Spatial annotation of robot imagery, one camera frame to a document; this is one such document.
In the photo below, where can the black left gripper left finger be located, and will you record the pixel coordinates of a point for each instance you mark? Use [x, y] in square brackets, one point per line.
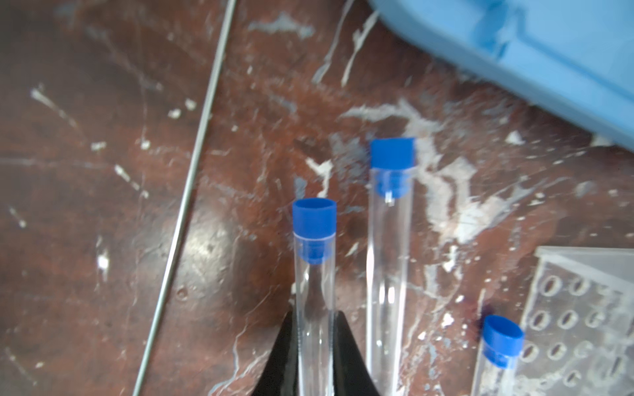
[280, 374]

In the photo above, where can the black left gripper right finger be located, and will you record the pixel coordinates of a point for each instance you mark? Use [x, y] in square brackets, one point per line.
[351, 375]

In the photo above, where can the blue-capped test tube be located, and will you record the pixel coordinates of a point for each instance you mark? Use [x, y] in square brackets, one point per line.
[314, 229]
[390, 202]
[501, 343]

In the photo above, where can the thin metal rod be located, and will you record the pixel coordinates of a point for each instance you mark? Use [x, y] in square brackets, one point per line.
[186, 199]

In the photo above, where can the clear test tube rack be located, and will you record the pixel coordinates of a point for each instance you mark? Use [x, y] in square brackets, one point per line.
[578, 323]

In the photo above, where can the blue plastic bin lid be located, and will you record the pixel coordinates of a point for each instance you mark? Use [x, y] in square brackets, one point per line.
[571, 58]

